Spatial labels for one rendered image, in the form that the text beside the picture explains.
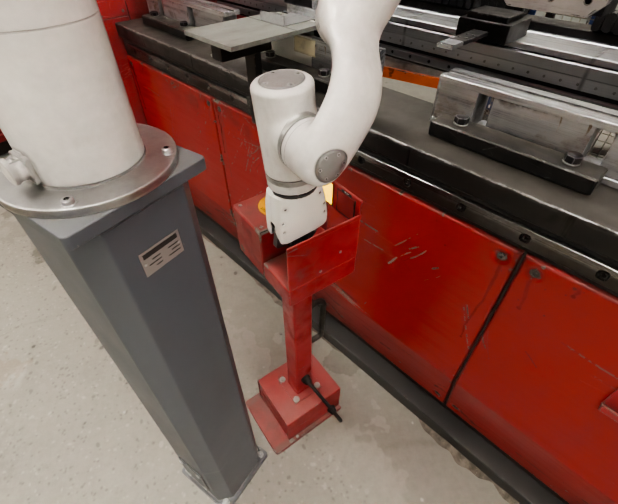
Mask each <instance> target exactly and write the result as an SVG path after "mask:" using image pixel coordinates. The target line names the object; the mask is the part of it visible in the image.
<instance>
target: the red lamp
mask: <svg viewBox="0 0 618 504"><path fill-rule="evenodd" d="M337 209H338V210H339V211H340V212H341V213H343V214H344V215H345V216H346V217H348V218H349V219H351V218H353V211H354V200H353V199H351V198H350V197H348V196H347V195H346V194H344V193H343V192H342V191H340V190H339V189H338V200H337Z"/></svg>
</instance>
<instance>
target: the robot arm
mask: <svg viewBox="0 0 618 504"><path fill-rule="evenodd" d="M400 1H401V0H319V3H318V6H317V9H316V14H315V24H316V28H317V31H318V33H319V35H320V37H321V38H322V39H323V41H324V42H325V43H326V45H327V46H328V47H329V49H330V51H331V56H332V72H331V78H330V83H329V87H328V90H327V93H326V96H325V98H324V100H323V103H322V105H321V107H320V109H319V111H317V107H316V98H315V82H314V79H313V77H312V76H311V75H310V74H308V73H306V72H304V71H301V70H296V69H279V70H273V71H269V72H266V73H264V74H262V75H260V76H258V77H257V78H255V79H254V80H253V81H252V83H251V85H250V93H251V98H252V104H253V109H254V115H255V120H256V125H257V131H258V136H259V142H260V147H261V153H262V158H263V164H264V169H265V174H266V180H267V185H268V187H267V189H266V198H265V208H266V220H267V227H268V230H269V232H270V233H271V234H273V233H274V239H273V245H274V246H275V247H276V248H281V247H285V246H286V245H288V246H294V245H296V244H298V243H300V242H302V241H304V240H307V239H309V238H311V237H313V235H314V234H315V232H316V230H317V228H319V227H320V226H322V225H323V224H324V223H325V222H326V219H327V207H326V199H325V194H324V190H323V186H326V185H328V184H330V183H332V182H333V181H334V180H336V179H337V178H338V177H339V176H340V175H341V173H342V172H343V171H344V170H345V169H346V167H347V166H348V164H349V163H350V161H351V160H352V159H353V157H354V155H355V154H356V152H357V151H358V149H359V147H360V146H361V144H362V142H363V141H364V139H365V137H366V135H367V134H368V132H369V130H370V128H371V126H372V124H373V122H374V120H375V117H376V115H377V112H378V109H379V106H380V101H381V96H382V84H383V82H382V68H381V61H380V54H379V40H380V36H381V34H382V32H383V30H384V28H385V26H386V25H387V23H388V21H389V20H390V18H391V16H392V15H393V13H394V11H395V10H396V8H397V6H398V5H399V3H400ZM0 129H1V131H2V132H3V134H4V136H5V137H6V139H7V141H8V142H9V144H10V146H11V148H12V150H10V151H8V153H9V154H10V156H8V157H7V158H6V159H3V158H2V159H0V204H1V205H2V206H3V207H4V208H5V209H7V210H9V211H11V212H13V213H15V214H18V215H22V216H26V217H30V218H39V219H66V218H75V217H83V216H87V215H92V214H97V213H101V212H105V211H108V210H111V209H115V208H118V207H120V206H123V205H125V204H128V203H130V202H133V201H135V200H137V199H139V198H141V197H142V196H144V195H146V194H148V193H149V192H151V191H152V190H154V189H155V188H157V187H158V186H160V185H161V184H162V183H163V182H164V181H165V180H166V179H167V178H168V177H169V176H170V175H171V174H172V172H173V171H174V169H175V167H176V165H177V163H178V156H179V155H178V151H177V147H176V144H175V141H174V140H173V138H172V137H171V136H170V135H169V134H167V133H166V132H165V131H162V130H160V129H158V128H156V127H153V126H149V125H145V124H139V123H136V120H135V117H134V114H133V111H132V108H131V105H130V102H129V99H128V95H127V92H126V89H125V86H124V83H123V80H122V77H121V74H120V71H119V68H118V65H117V62H116V59H115V56H114V53H113V50H112V47H111V44H110V41H109V38H108V35H107V31H106V28H105V25H104V22H103V19H102V16H101V13H100V10H99V7H98V4H97V1H96V0H0Z"/></svg>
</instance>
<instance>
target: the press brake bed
mask: <svg viewBox="0 0 618 504"><path fill-rule="evenodd" d="M123 41H124V44H125V47H126V51H127V54H128V55H127V59H128V62H129V65H130V68H131V72H132V75H133V78H134V81H135V85H136V88H137V91H138V94H139V98H140V101H141V104H142V107H143V111H144V114H145V117H146V120H147V124H148V125H149V126H153V127H156V128H158V129H160V130H162V131H165V132H166V133H167V134H169V135H170V136H171V137H172V138H173V140H174V141H175V144H176V145H178V146H180V147H183V148H185V149H188V150H190V151H193V152H195V153H198V154H200V155H203V156H204V159H205V163H206V170H205V171H203V172H201V173H200V174H198V175H196V176H195V177H193V178H191V179H190V180H188V183H189V187H190V191H191V195H192V199H193V203H194V207H195V210H196V214H197V218H198V222H199V226H200V230H201V233H202V234H203V235H204V236H206V237H207V238H208V239H209V240H210V241H212V242H213V243H214V244H215V245H216V246H217V247H218V248H220V249H221V250H222V251H223V252H224V253H225V254H227V255H228V256H229V257H230V258H231V259H232V260H234V261H235V262H236V263H237V264H238V265H239V266H241V267H242V268H243V269H244V270H245V271H247V272H248V273H249V274H250V275H251V276H253V277H254V278H255V279H256V280H257V281H258V282H260V283H261V284H262V285H263V286H265V287H266V288H267V289H268V290H269V291H270V292H271V293H273V294H274V295H275V296H276V297H277V298H278V299H280V300H281V301H282V297H281V296H280V294H279V293H278V292H277V291H276V290H275V289H274V287H273V286H272V285H271V284H270V283H269V282H268V280H267V279H266V278H265V276H263V275H262V273H261V272H260V271H259V270H258V269H257V268H256V266H255V265H254V264H253V263H252V262H251V261H250V259H249V258H248V257H247V256H246V255H245V254H244V252H243V251H242V250H241V249H240V244H239V238H238V232H237V226H236V220H235V214H234V206H233V205H234V204H237V203H239V202H242V201H244V200H247V199H250V198H252V197H255V196H257V195H260V194H262V193H265V192H266V189H267V187H268V185H267V180H266V174H265V169H264V164H263V158H262V153H261V147H260V142H259V136H258V131H257V125H256V122H254V121H252V116H251V107H250V97H249V95H248V94H246V93H243V92H241V91H239V90H237V89H235V88H232V87H230V86H228V85H226V84H223V83H221V82H219V81H217V80H215V79H212V78H210V77H208V76H206V75H204V74H201V73H199V72H197V71H195V70H193V69H190V68H188V67H186V66H184V65H182V64H179V63H177V62H175V61H173V60H171V59H168V58H166V57H164V56H162V55H160V54H157V53H155V52H153V51H151V50H149V49H146V48H144V47H142V46H140V45H138V44H135V43H133V42H131V41H129V40H127V39H124V38H123ZM335 181H336V182H338V183H339V184H340V185H342V186H343V187H344V188H346V189H347V190H349V191H350V192H351V193H353V194H354V195H356V196H357V197H358V198H360V199H361V200H362V201H363V205H362V206H361V212H360V214H361V219H360V227H359V236H358V244H357V253H356V260H355V268H354V272H352V273H351V274H349V275H347V276H345V277H343V278H342V279H340V280H338V281H336V282H334V283H333V284H331V285H329V286H327V287H325V288H323V289H322V290H320V291H318V292H316V293H314V294H313V295H312V301H314V300H316V299H318V298H323V299H324V300H325V301H326V314H325V328H324V334H323V337H324V338H325V339H326V340H328V341H329V342H330V343H331V344H332V345H333V346H335V347H336V348H337V349H338V350H339V351H341V352H342V353H343V354H344V355H345V356H346V357H347V358H349V359H350V360H351V361H352V362H353V363H355V364H356V365H357V366H358V367H359V368H360V369H362V370H363V371H364V372H365V373H366V374H367V375H369V376H370V377H371V378H372V379H373V380H374V381H376V382H377V383H378V384H379V385H380V386H382V387H383V388H384V389H385V390H386V391H387V392H389V393H390V394H391V395H392V396H393V397H394V398H396V399H397V400H398V401H399V402H400V403H401V404H403V405H404V406H405V407H406V408H407V409H409V410H410V411H411V412H412V413H413V414H414V415H416V416H417V417H418V418H419V419H420V420H422V421H423V422H424V423H425V424H426V425H428V426H429V427H430V428H431V429H432V430H434V431H435V432H436V433H437V434H439V435H440V436H441V437H443V438H444V439H445V440H446V441H447V442H449V443H450V444H451V445H452V446H453V447H454V448H455V449H457V450H458V451H459V452H460V453H461V454H462V455H463V456H464V457H466V458H467V459H468V460H469V461H470V462H472V463H473V464H474V465H475V466H476V467H478V468H479V469H480V470H481V471H482V472H483V473H484V474H485V475H487V476H488V477H489V478H490V479H491V480H492V481H493V482H494V483H496V484H497V485H498V486H499V487H501V488H502V489H503V490H504V491H506V492H507V493H508V494H509V495H511V496H512V497H513V498H514V499H515V500H516V501H518V502H519V503H520V504H618V423H617V422H616V421H614V420H613V419H611V418H610V417H608V416H606V415H605V414H603V413H602V412H600V411H599V410H598V409H599V406H600V404H601V402H603V401H604V400H605V399H606V398H607V397H608V396H610V395H611V394H612V393H613V392H614V391H616V390H617V389H618V262H616V261H614V260H611V259H609V258H607V257H605V256H603V255H600V254H598V253H596V252H594V251H592V250H589V249H587V248H585V247H583V246H581V245H578V244H576V243H574V242H572V241H570V240H567V239H565V238H563V237H561V236H559V235H556V234H554V233H552V232H550V231H548V230H545V229H543V228H541V227H539V226H536V225H534V224H532V223H530V222H528V221H525V220H523V219H521V218H519V217H517V216H514V215H512V214H510V213H508V212H506V211H503V210H501V209H499V208H497V207H495V206H492V205H490V204H488V203H486V202H484V201H481V200H479V199H477V198H475V197H473V196H470V195H468V194H466V193H464V192H462V191H459V190H457V189H455V188H453V187H451V186H448V185H446V184H444V183H442V182H440V181H437V180H435V179H433V178H431V177H428V176H426V175H424V174H422V173H420V172H417V171H415V170H413V169H411V168H409V167H406V166H404V165H402V164H400V163H398V162H395V161H393V160H391V159H389V158H387V157H384V156H382V155H380V154H378V153H376V152H373V151H371V150H369V149H367V148H365V147H362V146H360V147H359V149H358V151H357V152H356V154H355V155H354V157H353V159H352V160H351V161H350V163H349V164H348V166H347V167H346V169H345V170H344V171H343V172H342V173H341V175H340V176H339V177H338V178H337V179H336V180H335Z"/></svg>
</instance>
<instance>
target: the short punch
mask: <svg viewBox="0 0 618 504"><path fill-rule="evenodd" d="M284 2H285V3H287V12H291V13H295V14H299V15H303V16H307V17H311V18H315V9H317V6H318V0H284Z"/></svg>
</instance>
